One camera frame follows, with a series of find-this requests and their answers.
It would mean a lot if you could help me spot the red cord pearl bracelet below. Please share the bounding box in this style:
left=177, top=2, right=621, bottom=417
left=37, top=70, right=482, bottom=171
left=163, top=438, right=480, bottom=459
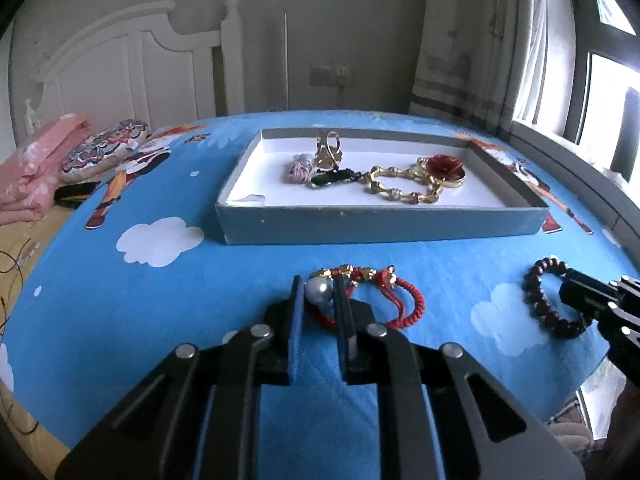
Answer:
left=304, top=263, right=426, bottom=332

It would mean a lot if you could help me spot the dark red bead bracelet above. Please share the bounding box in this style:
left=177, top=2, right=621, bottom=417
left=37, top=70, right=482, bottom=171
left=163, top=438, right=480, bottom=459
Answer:
left=522, top=254, right=587, bottom=340

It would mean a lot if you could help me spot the green jade pendant charm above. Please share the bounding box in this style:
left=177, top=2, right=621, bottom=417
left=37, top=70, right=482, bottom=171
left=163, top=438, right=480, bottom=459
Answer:
left=310, top=168, right=362, bottom=188

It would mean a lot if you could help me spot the gold bamboo link bracelet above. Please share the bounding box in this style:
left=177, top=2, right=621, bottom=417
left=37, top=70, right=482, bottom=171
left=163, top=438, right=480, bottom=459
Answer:
left=362, top=156, right=446, bottom=206

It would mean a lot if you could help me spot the grey white jewelry tray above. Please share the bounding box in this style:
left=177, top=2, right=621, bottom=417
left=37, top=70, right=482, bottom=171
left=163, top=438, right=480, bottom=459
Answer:
left=216, top=128, right=549, bottom=245

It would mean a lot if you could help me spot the pink knotted charm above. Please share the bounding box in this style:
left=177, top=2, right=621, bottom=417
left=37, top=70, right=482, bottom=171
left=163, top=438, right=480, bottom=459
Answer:
left=286, top=154, right=314, bottom=184

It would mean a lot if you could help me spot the gold red rose compact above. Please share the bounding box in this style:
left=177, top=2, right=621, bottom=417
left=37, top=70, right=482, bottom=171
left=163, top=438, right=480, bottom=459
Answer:
left=416, top=154, right=466, bottom=188

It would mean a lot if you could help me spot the black yellow folded fan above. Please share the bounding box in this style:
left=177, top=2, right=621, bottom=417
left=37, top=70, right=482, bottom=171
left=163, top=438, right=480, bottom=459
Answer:
left=54, top=181, right=100, bottom=209

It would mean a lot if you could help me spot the thin metal pole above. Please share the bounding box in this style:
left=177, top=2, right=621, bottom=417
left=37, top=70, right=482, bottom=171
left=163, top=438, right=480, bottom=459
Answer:
left=282, top=11, right=291, bottom=110

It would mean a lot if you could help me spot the patterned round cushion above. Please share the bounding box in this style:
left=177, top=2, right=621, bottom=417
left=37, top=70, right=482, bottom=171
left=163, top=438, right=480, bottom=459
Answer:
left=60, top=119, right=149, bottom=184

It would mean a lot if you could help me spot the grey striped curtain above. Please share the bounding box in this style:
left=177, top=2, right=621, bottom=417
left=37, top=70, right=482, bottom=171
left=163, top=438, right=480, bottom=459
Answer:
left=409, top=0, right=539, bottom=136

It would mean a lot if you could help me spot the white bed headboard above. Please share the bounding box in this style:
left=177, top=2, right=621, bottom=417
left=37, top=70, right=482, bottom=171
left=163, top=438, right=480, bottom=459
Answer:
left=24, top=0, right=246, bottom=133

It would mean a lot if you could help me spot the yellow floral bedsheet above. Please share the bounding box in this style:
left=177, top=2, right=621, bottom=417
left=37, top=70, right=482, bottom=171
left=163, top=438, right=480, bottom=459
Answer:
left=1, top=206, right=70, bottom=479

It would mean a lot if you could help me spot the folded pink quilt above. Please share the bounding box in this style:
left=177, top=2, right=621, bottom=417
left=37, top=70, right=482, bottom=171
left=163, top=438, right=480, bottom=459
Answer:
left=1, top=114, right=90, bottom=226

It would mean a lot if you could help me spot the gold ring ornament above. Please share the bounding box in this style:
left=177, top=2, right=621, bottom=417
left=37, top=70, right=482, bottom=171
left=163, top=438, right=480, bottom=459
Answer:
left=314, top=130, right=343, bottom=170

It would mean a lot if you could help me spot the wall power socket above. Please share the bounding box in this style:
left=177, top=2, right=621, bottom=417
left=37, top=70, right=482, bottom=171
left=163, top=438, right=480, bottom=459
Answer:
left=309, top=65, right=352, bottom=88

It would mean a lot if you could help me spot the black cable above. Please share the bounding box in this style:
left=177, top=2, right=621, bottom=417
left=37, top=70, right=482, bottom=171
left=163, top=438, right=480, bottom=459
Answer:
left=0, top=238, right=36, bottom=436

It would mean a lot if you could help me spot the window frame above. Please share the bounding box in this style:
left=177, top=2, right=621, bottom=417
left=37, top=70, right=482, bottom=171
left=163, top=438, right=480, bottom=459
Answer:
left=508, top=0, right=640, bottom=196

